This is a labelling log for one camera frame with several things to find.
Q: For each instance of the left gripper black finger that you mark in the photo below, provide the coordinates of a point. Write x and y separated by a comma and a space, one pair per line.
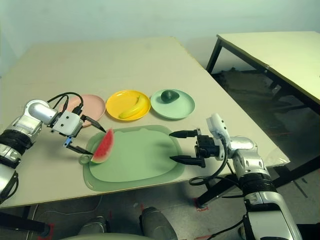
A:
93, 123
78, 149

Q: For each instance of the yellow round plate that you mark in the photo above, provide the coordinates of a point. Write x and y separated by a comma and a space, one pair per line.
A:
117, 105

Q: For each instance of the dark green toy avocado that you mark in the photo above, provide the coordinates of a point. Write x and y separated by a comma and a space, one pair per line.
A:
168, 97

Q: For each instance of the grey robot left foot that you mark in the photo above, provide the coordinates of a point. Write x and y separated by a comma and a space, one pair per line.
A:
95, 226

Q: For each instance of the grey robot foot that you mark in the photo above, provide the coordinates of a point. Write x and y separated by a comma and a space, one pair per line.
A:
95, 226
156, 222

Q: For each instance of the toy watermelon slice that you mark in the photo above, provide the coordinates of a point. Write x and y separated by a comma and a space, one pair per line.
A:
105, 148

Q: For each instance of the green silicone cutting mat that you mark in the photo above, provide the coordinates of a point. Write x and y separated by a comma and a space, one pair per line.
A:
140, 160

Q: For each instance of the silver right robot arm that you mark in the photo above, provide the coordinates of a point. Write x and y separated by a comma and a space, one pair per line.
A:
260, 180

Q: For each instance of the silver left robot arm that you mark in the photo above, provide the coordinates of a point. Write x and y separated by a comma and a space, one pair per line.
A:
27, 122

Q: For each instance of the mint green round plate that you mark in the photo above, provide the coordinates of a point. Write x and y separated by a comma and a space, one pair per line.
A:
177, 110

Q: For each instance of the black table base bar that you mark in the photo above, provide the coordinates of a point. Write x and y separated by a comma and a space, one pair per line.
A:
22, 222
217, 192

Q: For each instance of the yellow toy banana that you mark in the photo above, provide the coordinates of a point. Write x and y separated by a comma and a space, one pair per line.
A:
133, 110

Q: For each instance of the pink round plate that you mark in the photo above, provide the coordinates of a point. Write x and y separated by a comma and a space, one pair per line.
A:
95, 106

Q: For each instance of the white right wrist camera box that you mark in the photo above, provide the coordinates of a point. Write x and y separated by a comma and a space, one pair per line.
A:
218, 127

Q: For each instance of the side table with black legs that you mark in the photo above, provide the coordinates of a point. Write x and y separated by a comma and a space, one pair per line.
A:
280, 50

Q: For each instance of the grey robot right foot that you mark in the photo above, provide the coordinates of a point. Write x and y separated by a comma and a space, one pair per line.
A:
156, 222

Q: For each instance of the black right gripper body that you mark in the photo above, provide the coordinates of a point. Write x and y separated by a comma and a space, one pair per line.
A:
207, 148

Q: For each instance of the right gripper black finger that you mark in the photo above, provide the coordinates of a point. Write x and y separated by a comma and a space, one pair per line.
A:
190, 161
185, 133

